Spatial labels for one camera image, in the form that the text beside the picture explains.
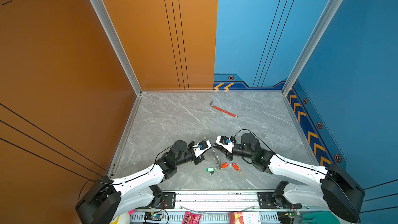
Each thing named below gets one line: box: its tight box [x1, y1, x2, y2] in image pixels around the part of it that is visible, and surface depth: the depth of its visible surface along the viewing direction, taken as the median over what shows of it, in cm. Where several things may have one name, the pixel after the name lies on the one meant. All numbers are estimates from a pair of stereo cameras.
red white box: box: [228, 211, 262, 224], surface depth 67 cm
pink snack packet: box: [181, 211, 203, 224], surface depth 70 cm
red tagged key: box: [231, 162, 246, 180], surface depth 85 cm
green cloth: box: [300, 210, 340, 224], surface depth 69 cm
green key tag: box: [205, 166, 216, 173], surface depth 84 cm
